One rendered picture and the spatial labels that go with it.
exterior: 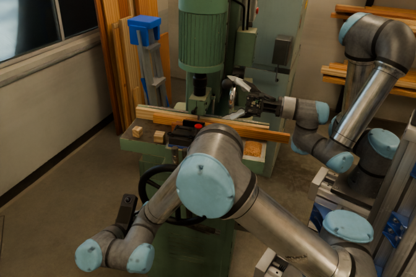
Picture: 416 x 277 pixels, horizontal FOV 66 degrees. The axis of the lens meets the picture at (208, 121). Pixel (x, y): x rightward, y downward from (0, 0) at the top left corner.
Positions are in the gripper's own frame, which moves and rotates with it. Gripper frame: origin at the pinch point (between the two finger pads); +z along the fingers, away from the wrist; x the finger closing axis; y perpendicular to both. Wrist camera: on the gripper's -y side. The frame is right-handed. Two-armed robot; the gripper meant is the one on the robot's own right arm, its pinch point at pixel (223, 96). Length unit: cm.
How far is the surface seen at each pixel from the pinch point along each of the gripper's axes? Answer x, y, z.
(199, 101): 6.1, -13.0, 11.0
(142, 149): 28.8, -6.8, 31.8
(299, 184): 86, -125, -52
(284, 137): 17.6, -20.0, -25.1
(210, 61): -10.9, -6.6, 7.3
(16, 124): 53, -63, 140
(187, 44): -15.9, -4.8, 16.2
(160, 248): 87, -21, 24
